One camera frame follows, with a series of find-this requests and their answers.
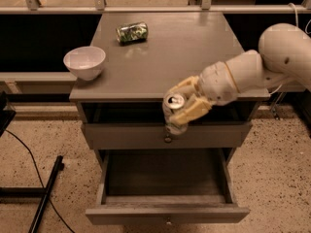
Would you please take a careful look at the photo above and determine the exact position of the metal railing with posts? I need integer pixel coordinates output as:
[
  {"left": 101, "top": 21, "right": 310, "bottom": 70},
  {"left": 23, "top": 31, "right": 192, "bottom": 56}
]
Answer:
[{"left": 0, "top": 0, "right": 311, "bottom": 16}]

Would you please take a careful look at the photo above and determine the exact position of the grey wooden drawer cabinet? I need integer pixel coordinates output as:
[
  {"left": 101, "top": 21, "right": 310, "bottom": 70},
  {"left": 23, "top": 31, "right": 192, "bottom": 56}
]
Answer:
[{"left": 69, "top": 11, "right": 271, "bottom": 226}]

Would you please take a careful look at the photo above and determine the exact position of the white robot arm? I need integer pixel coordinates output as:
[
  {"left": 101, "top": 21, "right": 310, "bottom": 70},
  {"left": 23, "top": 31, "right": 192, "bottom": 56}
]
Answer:
[{"left": 162, "top": 23, "right": 311, "bottom": 134}]

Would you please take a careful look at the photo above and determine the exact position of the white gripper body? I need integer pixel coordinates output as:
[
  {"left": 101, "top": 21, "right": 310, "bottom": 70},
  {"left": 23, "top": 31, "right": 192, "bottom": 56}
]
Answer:
[{"left": 198, "top": 62, "right": 238, "bottom": 106}]

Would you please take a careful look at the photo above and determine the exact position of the black floor cable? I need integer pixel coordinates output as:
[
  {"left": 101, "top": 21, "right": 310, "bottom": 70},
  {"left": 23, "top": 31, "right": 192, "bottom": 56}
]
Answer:
[{"left": 4, "top": 128, "right": 76, "bottom": 233}]

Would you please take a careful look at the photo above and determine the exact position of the green white 7up can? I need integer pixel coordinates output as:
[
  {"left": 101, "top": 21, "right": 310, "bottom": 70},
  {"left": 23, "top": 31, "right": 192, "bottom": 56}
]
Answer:
[{"left": 162, "top": 92, "right": 188, "bottom": 135}]

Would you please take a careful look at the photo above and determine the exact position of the white ceramic bowl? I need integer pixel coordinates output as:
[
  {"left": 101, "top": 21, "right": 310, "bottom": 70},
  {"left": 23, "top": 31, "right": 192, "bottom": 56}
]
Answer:
[{"left": 63, "top": 46, "right": 106, "bottom": 81}]

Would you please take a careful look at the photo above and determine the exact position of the closed top drawer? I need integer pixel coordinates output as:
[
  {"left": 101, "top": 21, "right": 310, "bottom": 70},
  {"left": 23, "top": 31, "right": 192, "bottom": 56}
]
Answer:
[{"left": 82, "top": 122, "right": 252, "bottom": 150}]

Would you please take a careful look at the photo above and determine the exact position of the green crushed soda can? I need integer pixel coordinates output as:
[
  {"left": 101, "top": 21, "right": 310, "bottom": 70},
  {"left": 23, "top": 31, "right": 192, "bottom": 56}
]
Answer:
[{"left": 116, "top": 21, "right": 149, "bottom": 44}]

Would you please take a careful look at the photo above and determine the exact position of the open middle drawer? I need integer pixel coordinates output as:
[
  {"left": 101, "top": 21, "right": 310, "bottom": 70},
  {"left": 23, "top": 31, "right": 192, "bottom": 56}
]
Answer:
[{"left": 86, "top": 149, "right": 250, "bottom": 225}]

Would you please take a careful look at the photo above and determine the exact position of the black metal stand frame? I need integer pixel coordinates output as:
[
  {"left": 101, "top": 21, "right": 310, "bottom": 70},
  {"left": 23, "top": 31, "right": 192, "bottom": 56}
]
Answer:
[{"left": 0, "top": 91, "right": 64, "bottom": 233}]

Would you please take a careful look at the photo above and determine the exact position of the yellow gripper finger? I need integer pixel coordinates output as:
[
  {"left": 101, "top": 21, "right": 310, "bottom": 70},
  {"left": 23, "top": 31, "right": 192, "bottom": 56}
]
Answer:
[
  {"left": 171, "top": 95, "right": 213, "bottom": 125},
  {"left": 166, "top": 76, "right": 199, "bottom": 98}
]

